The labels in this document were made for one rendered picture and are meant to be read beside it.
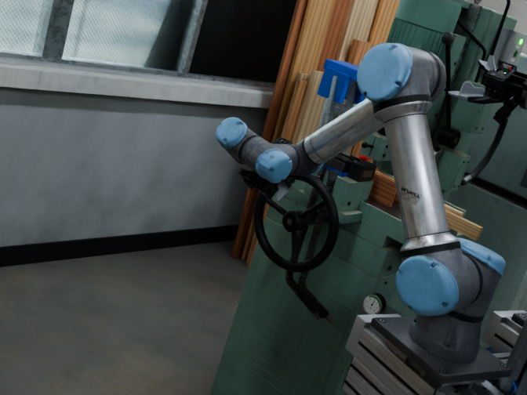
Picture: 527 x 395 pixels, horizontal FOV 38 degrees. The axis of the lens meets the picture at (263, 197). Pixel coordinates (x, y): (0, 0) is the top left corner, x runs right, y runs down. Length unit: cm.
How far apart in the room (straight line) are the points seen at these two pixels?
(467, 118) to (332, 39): 165
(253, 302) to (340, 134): 91
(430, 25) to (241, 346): 118
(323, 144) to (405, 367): 53
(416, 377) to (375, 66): 65
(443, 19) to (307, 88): 153
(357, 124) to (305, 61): 208
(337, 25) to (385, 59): 247
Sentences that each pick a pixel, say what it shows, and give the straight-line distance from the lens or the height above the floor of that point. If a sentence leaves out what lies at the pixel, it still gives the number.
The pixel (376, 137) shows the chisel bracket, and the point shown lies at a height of 106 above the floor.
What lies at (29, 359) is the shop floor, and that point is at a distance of 273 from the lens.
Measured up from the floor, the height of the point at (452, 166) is 104.
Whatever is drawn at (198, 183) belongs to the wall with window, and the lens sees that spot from 379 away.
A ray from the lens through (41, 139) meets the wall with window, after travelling 313.
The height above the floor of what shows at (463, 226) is 92.
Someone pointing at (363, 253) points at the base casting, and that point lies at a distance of 223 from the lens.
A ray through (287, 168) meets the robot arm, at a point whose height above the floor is 104.
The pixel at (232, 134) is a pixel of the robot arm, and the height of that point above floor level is 107.
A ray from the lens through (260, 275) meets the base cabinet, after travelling 246.
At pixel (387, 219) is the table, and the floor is 88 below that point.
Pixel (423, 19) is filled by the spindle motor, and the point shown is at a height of 144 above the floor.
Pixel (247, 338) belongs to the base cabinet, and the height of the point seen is 30.
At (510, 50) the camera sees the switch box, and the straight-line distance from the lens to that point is 251.
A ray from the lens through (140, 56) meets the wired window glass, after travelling 338.
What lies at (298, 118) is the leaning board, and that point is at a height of 80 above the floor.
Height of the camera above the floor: 146
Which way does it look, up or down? 17 degrees down
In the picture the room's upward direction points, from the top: 17 degrees clockwise
